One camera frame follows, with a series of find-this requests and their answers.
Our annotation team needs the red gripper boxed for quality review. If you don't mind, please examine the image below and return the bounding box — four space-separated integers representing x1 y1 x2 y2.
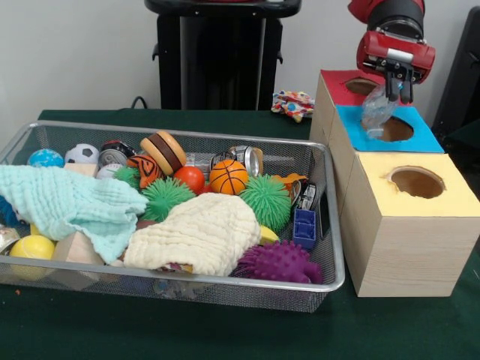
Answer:
355 30 437 104

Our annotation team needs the crushed bottle with blue label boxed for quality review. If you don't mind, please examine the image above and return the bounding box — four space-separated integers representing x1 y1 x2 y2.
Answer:
361 85 398 140

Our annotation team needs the colourful packet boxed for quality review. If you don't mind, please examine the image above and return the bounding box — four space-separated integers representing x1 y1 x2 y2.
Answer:
271 89 315 124

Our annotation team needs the mint green cloth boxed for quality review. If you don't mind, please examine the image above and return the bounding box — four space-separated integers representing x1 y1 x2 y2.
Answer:
0 164 149 263

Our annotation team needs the wooden box with three holes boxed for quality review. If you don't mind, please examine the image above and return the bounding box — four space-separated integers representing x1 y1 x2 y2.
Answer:
309 69 480 299

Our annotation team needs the black upright panel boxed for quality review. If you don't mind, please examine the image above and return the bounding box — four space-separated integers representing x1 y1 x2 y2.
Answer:
430 6 480 151

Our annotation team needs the large green spiky ball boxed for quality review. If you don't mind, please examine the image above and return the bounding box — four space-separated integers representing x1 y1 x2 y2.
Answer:
239 174 293 232

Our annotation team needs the orange toy basketball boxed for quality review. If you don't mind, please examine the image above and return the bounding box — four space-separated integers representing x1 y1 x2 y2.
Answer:
208 159 249 196

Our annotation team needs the yellow ball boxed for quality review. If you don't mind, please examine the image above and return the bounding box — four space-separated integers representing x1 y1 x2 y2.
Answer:
9 235 56 281
259 224 281 247

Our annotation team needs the purple rubber toy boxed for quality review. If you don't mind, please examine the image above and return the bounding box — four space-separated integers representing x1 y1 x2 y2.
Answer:
236 240 323 284

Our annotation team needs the toy burger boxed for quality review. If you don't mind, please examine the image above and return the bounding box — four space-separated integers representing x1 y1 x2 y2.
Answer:
139 130 188 176

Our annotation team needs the cream white cloth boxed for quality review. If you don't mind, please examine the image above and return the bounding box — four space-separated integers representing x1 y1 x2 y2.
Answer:
123 193 262 278

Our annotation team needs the black and white football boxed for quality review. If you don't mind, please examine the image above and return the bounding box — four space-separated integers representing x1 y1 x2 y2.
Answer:
64 143 101 165

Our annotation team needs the blue globe ball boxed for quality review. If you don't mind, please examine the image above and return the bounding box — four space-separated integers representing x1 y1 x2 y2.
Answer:
27 148 65 169

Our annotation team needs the dark green tablecloth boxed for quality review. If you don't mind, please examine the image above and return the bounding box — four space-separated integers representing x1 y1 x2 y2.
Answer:
0 108 480 360

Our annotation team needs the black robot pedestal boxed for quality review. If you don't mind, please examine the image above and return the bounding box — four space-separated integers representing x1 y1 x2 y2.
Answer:
144 0 303 110

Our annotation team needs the metal wire mesh bin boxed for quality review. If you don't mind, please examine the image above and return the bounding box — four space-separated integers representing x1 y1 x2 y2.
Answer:
0 119 346 313

